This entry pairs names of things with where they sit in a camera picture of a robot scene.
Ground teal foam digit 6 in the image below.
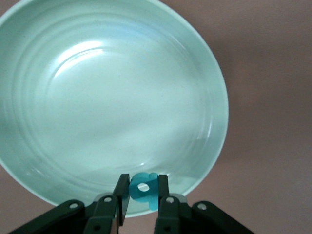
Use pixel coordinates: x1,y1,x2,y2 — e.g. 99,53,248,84
128,172,159,212

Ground mint green plate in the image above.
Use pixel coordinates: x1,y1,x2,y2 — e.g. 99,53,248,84
0,0,230,219

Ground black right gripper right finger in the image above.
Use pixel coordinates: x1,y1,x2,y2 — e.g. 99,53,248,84
153,174,256,234

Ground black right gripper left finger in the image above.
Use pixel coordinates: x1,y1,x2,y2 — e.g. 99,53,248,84
9,173,130,234

